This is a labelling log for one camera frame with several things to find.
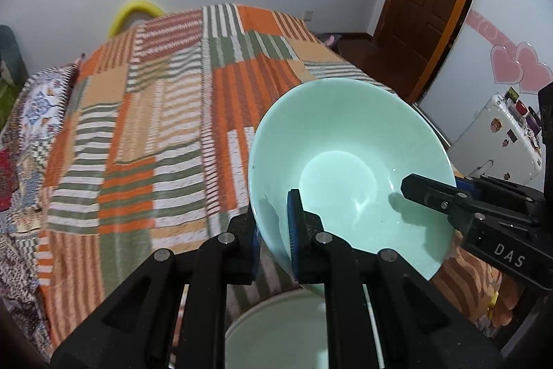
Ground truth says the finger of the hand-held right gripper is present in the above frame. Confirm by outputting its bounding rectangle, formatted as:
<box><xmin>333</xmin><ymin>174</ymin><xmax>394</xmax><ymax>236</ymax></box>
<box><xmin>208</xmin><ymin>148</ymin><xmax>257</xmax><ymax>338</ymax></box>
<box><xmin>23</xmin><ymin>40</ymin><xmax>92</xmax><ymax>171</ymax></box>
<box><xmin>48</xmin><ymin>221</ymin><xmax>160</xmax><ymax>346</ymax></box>
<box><xmin>453</xmin><ymin>174</ymin><xmax>547</xmax><ymax>207</ymax></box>
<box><xmin>400</xmin><ymin>174</ymin><xmax>480</xmax><ymax>238</ymax></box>

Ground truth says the white bowl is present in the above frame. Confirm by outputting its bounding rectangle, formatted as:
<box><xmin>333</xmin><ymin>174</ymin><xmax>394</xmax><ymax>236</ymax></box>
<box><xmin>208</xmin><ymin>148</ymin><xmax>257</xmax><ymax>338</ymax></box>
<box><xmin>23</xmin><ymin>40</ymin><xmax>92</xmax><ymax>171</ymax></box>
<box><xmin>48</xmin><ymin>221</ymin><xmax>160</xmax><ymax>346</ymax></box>
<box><xmin>225</xmin><ymin>289</ymin><xmax>385</xmax><ymax>369</ymax></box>

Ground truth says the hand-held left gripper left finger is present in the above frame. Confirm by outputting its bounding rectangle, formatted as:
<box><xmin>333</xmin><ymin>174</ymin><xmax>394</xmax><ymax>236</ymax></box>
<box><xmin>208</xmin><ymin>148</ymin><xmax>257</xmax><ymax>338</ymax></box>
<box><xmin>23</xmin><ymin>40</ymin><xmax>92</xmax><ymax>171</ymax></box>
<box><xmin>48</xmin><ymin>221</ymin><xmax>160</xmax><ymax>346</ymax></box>
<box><xmin>51</xmin><ymin>202</ymin><xmax>261</xmax><ymax>369</ymax></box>

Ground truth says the white suitcase with stickers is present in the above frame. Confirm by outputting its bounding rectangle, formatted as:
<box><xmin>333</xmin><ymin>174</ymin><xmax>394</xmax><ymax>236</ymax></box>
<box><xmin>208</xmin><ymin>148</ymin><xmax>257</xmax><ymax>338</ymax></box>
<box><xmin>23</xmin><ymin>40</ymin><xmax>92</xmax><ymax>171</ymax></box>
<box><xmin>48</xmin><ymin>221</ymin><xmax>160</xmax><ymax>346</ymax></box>
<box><xmin>447</xmin><ymin>90</ymin><xmax>543</xmax><ymax>186</ymax></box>

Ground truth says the person's right hand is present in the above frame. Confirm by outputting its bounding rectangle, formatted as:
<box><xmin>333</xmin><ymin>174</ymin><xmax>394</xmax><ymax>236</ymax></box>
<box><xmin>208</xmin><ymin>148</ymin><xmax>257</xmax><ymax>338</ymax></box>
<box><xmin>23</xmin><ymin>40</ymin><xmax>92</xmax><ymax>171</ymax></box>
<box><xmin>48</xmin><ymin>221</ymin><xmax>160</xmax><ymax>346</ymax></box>
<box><xmin>486</xmin><ymin>271</ymin><xmax>525</xmax><ymax>329</ymax></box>

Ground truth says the striped patchwork blanket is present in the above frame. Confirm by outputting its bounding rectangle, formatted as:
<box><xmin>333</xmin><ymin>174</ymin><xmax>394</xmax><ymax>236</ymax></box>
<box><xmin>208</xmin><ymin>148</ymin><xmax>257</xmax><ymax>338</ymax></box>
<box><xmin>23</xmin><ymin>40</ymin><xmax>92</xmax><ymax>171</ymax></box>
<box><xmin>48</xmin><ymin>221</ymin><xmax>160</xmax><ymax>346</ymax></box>
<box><xmin>37</xmin><ymin>3</ymin><xmax>510</xmax><ymax>361</ymax></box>

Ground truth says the patterned quilt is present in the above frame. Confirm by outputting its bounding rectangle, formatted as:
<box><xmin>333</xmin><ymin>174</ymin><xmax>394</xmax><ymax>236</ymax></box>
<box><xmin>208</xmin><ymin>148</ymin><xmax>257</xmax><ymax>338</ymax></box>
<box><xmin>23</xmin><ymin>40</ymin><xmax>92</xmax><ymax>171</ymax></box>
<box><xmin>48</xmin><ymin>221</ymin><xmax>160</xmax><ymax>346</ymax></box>
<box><xmin>0</xmin><ymin>53</ymin><xmax>85</xmax><ymax>352</ymax></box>

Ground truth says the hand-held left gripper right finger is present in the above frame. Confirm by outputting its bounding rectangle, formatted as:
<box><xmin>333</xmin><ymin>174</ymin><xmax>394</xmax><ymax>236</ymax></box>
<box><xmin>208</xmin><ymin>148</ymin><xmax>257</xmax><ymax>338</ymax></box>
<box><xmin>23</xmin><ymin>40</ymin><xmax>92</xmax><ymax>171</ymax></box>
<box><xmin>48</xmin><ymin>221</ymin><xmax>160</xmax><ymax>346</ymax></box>
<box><xmin>286</xmin><ymin>188</ymin><xmax>504</xmax><ymax>369</ymax></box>

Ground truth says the mint green bowl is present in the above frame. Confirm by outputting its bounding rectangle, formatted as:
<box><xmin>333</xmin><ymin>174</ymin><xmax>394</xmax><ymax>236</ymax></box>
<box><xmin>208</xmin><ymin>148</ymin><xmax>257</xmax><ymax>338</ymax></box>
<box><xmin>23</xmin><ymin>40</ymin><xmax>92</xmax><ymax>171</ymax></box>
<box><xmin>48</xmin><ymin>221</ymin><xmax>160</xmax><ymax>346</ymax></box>
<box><xmin>248</xmin><ymin>77</ymin><xmax>458</xmax><ymax>296</ymax></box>

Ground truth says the grey plush toy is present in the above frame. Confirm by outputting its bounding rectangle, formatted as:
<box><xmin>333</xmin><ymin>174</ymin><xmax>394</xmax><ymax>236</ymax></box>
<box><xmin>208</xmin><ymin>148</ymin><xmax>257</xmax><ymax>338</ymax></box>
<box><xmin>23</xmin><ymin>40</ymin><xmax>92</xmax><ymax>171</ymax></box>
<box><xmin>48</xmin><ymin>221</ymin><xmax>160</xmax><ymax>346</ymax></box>
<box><xmin>0</xmin><ymin>25</ymin><xmax>27</xmax><ymax>86</ymax></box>

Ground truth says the yellow hoop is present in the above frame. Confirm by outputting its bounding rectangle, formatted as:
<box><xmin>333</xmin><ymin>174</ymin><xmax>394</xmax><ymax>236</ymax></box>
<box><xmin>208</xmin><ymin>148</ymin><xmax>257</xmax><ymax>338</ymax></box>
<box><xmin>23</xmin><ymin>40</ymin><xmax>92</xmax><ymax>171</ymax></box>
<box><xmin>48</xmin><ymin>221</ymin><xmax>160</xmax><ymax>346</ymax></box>
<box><xmin>108</xmin><ymin>0</ymin><xmax>167</xmax><ymax>38</ymax></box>

